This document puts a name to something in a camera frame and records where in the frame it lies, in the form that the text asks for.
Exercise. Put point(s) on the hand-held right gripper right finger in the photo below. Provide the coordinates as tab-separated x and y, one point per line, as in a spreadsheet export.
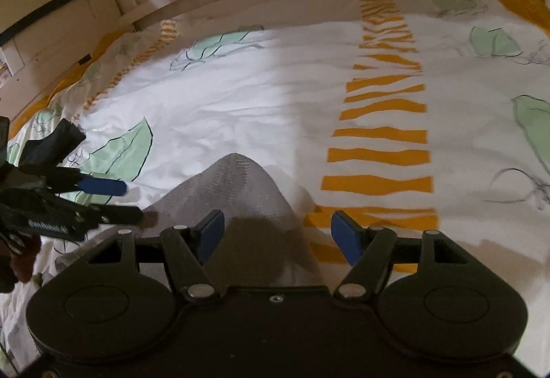
347	236

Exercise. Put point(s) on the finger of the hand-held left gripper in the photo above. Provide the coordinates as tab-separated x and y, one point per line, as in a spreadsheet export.
105	186
116	215

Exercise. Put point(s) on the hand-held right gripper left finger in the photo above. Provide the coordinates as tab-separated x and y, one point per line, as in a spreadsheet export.
210	234

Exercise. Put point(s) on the grey knitted hoodie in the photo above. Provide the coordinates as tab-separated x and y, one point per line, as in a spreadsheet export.
240	189

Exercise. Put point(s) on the person's left hand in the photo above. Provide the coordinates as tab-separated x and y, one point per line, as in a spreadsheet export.
19	259

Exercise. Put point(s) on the leaf print duvet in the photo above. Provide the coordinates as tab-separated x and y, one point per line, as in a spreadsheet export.
258	94

